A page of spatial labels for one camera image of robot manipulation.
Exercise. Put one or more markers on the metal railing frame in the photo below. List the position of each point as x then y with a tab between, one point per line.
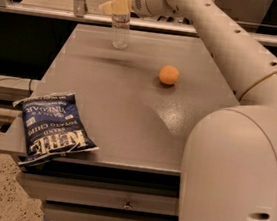
56	10

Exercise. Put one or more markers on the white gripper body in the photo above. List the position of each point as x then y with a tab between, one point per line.
141	2

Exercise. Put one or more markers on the clear plastic water bottle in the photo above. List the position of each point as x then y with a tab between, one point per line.
120	29

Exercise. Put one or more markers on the upper grey drawer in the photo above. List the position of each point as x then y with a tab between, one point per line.
49	188

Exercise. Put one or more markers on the upper drawer knob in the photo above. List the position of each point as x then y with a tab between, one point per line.
127	206

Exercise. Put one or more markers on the lower grey drawer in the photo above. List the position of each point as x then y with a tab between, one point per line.
64	212

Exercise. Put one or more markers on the orange fruit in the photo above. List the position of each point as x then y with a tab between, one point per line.
168	75

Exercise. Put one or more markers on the blue kettle chips bag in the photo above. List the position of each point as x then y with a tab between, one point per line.
52	128

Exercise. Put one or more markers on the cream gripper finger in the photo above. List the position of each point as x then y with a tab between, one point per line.
121	6
106	8

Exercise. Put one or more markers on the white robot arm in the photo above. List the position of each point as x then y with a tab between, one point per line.
229	168

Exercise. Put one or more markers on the grey drawer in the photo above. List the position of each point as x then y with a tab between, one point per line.
49	188
64	212

